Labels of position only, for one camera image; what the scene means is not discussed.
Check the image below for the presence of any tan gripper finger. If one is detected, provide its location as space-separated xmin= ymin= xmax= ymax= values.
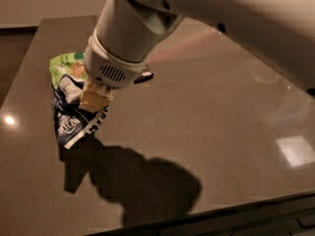
xmin=79 ymin=79 xmax=113 ymax=113

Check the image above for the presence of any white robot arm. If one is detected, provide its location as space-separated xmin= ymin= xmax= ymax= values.
xmin=80 ymin=0 xmax=315 ymax=112

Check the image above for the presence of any blue chip bag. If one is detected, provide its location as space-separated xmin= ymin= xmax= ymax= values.
xmin=52 ymin=74 xmax=108 ymax=149

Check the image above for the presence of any small black snack packet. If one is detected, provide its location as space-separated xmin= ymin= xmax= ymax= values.
xmin=134 ymin=66 xmax=154 ymax=84

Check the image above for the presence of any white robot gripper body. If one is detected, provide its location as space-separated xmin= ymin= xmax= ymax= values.
xmin=84 ymin=31 xmax=145 ymax=89

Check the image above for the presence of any green rice chip bag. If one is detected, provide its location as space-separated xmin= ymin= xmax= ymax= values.
xmin=49 ymin=52 xmax=87 ymax=89

